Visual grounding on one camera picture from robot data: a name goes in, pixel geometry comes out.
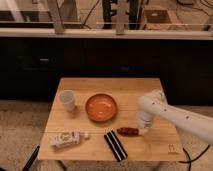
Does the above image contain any cardboard box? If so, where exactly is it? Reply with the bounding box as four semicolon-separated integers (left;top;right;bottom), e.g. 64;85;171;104
140;9;179;30

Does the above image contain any black white striped block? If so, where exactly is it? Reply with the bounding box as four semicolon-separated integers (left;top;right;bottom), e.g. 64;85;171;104
104;131;128;162

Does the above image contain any black cabinet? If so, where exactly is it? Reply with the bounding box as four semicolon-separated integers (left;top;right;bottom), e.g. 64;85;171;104
0;37;213;106

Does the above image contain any white plastic cup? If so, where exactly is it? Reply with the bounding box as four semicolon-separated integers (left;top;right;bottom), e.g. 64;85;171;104
59;90;75;112

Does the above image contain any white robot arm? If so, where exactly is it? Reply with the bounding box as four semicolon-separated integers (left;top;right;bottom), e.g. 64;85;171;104
138;90;213;145

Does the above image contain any small white cube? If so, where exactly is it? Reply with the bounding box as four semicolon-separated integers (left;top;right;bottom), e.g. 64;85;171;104
83;132;90;139

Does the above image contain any white carton box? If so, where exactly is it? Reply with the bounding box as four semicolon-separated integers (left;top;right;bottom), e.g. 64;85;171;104
50;131;80;148

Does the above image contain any orange bowl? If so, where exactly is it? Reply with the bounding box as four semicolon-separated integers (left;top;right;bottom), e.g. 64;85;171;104
85;94;117;122

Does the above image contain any black cable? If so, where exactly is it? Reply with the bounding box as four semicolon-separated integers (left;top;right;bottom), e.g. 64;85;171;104
179;143;212;171

